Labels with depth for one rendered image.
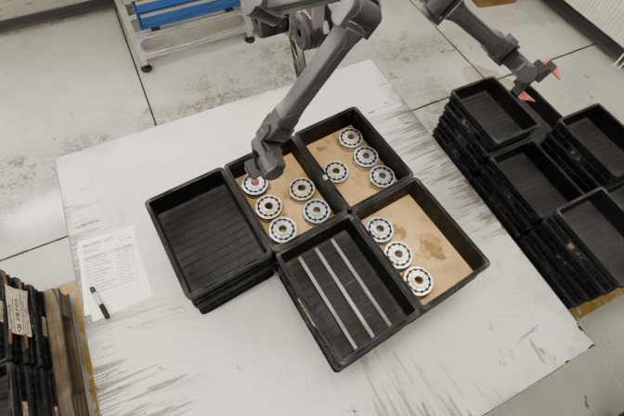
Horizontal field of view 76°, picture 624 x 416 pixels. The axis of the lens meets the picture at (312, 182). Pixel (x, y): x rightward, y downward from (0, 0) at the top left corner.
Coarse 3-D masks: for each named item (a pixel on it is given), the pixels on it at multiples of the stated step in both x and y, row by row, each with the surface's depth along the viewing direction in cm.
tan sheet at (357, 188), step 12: (336, 132) 170; (312, 144) 167; (324, 144) 167; (336, 144) 167; (324, 156) 164; (336, 156) 164; (348, 156) 164; (348, 168) 161; (348, 180) 158; (360, 180) 158; (396, 180) 159; (348, 192) 155; (360, 192) 155; (372, 192) 155
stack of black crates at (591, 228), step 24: (600, 192) 190; (552, 216) 186; (576, 216) 192; (600, 216) 192; (528, 240) 206; (552, 240) 191; (576, 240) 178; (600, 240) 186; (552, 264) 196; (576, 264) 181; (600, 264) 170; (552, 288) 201; (576, 288) 187; (600, 288) 174
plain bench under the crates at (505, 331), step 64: (192, 128) 185; (256, 128) 187; (384, 128) 189; (64, 192) 166; (128, 192) 167; (448, 192) 172; (512, 256) 157; (128, 320) 140; (192, 320) 141; (256, 320) 141; (448, 320) 144; (512, 320) 144; (576, 320) 145; (128, 384) 130; (192, 384) 130; (256, 384) 131; (320, 384) 132; (384, 384) 132; (448, 384) 133; (512, 384) 133
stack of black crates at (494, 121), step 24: (456, 96) 216; (480, 96) 231; (504, 96) 222; (456, 120) 223; (480, 120) 222; (504, 120) 222; (528, 120) 212; (456, 144) 232; (480, 144) 213; (504, 144) 208; (480, 168) 220
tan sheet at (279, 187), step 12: (288, 156) 163; (288, 168) 160; (300, 168) 160; (240, 180) 156; (276, 180) 157; (288, 180) 157; (276, 192) 154; (252, 204) 151; (288, 204) 151; (300, 204) 152; (288, 216) 149; (300, 216) 149; (300, 228) 146
